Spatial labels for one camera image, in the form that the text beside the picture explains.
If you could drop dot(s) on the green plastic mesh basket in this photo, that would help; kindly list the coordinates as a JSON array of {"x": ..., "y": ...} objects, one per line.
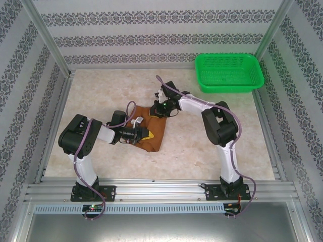
[{"x": 209, "y": 88}]

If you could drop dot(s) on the small circuit board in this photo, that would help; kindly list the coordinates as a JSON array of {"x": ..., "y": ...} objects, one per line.
[
  {"x": 93, "y": 207},
  {"x": 232, "y": 208}
]

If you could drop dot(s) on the left aluminium side rail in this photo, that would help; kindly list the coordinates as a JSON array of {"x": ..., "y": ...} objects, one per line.
[{"x": 60, "y": 100}]

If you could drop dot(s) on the left aluminium corner post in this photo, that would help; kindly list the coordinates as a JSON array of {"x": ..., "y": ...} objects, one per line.
[{"x": 45, "y": 32}]

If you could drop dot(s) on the left small circuit board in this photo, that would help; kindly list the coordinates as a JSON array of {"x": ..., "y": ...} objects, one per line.
[{"x": 93, "y": 207}]

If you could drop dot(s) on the right aluminium corner post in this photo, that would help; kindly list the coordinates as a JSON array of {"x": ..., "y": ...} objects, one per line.
[{"x": 273, "y": 27}]

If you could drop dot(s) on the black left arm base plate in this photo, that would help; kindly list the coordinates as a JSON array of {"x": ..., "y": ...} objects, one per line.
[{"x": 108, "y": 192}]

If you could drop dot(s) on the long aluminium mounting rail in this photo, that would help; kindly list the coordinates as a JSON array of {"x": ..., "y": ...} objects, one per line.
[{"x": 161, "y": 189}]

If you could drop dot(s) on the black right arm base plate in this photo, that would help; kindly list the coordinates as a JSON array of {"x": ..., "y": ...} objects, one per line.
[{"x": 213, "y": 192}]

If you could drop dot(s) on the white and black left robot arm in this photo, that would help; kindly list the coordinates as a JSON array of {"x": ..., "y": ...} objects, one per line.
[{"x": 84, "y": 169}]

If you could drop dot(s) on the aluminium side rail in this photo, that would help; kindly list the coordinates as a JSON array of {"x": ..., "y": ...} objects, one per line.
[
  {"x": 60, "y": 100},
  {"x": 265, "y": 126}
]

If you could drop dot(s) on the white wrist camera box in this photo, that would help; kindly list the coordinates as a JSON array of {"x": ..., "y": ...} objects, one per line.
[
  {"x": 161, "y": 93},
  {"x": 137, "y": 121}
]

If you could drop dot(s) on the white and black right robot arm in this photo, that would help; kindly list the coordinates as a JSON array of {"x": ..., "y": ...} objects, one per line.
[{"x": 228, "y": 164}]

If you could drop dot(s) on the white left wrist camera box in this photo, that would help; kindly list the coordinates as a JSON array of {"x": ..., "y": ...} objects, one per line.
[{"x": 137, "y": 121}]

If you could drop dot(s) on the steel sheet shelf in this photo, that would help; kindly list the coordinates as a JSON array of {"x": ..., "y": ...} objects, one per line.
[{"x": 161, "y": 227}]

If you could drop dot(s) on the right aluminium side rail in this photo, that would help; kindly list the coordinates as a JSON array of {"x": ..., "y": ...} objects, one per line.
[{"x": 265, "y": 126}]

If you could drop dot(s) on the aluminium corner post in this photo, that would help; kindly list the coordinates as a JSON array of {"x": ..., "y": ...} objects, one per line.
[
  {"x": 273, "y": 27},
  {"x": 45, "y": 32}
]

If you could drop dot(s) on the right small circuit board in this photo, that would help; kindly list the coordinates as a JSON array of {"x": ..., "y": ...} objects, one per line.
[{"x": 232, "y": 208}]

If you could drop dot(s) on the brown long pants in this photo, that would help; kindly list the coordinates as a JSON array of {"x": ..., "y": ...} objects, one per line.
[{"x": 156, "y": 131}]

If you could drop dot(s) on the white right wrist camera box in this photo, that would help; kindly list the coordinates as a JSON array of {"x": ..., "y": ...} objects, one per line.
[{"x": 161, "y": 93}]

